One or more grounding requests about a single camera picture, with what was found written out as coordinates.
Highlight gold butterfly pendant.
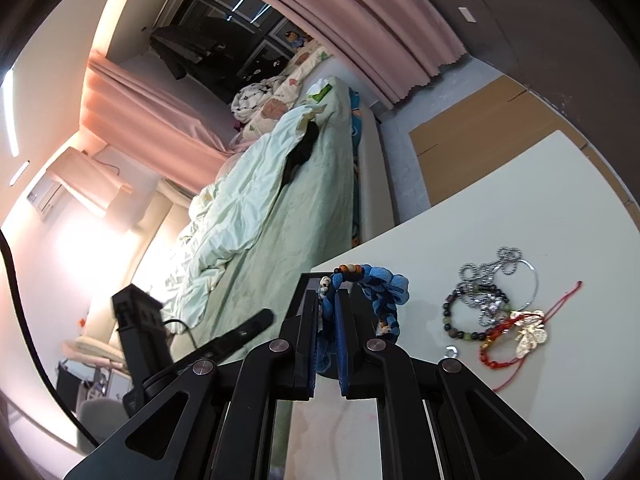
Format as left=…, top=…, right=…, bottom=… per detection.
left=515, top=320, right=548, bottom=360

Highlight bed with green sheet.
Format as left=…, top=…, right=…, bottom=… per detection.
left=135, top=75, right=401, bottom=411

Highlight light green duvet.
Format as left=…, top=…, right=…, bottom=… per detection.
left=162, top=105, right=321, bottom=336

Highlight red bead bracelet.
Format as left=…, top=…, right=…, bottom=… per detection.
left=479, top=310, right=531, bottom=372

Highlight green white packet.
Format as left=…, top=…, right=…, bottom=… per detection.
left=306, top=79, right=333, bottom=106

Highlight pink curtain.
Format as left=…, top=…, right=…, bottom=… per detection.
left=80, top=50, right=231, bottom=196
left=200, top=0, right=468, bottom=108

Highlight red cord bracelet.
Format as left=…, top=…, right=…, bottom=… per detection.
left=492, top=280, right=583, bottom=392

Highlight white air conditioner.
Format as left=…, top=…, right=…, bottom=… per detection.
left=25, top=146, right=135, bottom=233

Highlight dark beaded bracelet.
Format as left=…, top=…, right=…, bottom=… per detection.
left=442, top=285, right=513, bottom=343

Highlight white black patterned blanket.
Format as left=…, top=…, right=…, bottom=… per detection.
left=230, top=76, right=283, bottom=122

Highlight thin silver bangle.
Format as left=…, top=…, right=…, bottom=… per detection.
left=492, top=257, right=540, bottom=311

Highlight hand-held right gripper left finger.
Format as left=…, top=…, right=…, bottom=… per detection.
left=64, top=271, right=332, bottom=480

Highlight cream bear print blanket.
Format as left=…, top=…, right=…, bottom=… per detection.
left=242, top=42, right=333, bottom=141

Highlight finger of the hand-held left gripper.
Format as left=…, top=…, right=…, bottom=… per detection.
left=197, top=309, right=275, bottom=362

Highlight beige headboard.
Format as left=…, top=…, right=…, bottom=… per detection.
left=132, top=177, right=201, bottom=281

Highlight black garment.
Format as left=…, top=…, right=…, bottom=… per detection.
left=281, top=122, right=321, bottom=186

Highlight dark window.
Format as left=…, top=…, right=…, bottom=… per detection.
left=170, top=0, right=301, bottom=81

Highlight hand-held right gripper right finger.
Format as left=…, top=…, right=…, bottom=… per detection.
left=334, top=285, right=586, bottom=480

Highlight flat cardboard sheet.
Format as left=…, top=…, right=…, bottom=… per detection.
left=409, top=74, right=638, bottom=211

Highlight ceiling strip light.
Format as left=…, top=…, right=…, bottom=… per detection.
left=2, top=67, right=21, bottom=157

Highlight hanging dark clothes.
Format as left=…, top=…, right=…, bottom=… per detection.
left=147, top=22, right=226, bottom=78

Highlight silver chain necklace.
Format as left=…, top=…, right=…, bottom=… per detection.
left=457, top=246, right=523, bottom=328

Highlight blue braided bracelet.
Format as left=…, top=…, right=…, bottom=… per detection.
left=317, top=262, right=411, bottom=376

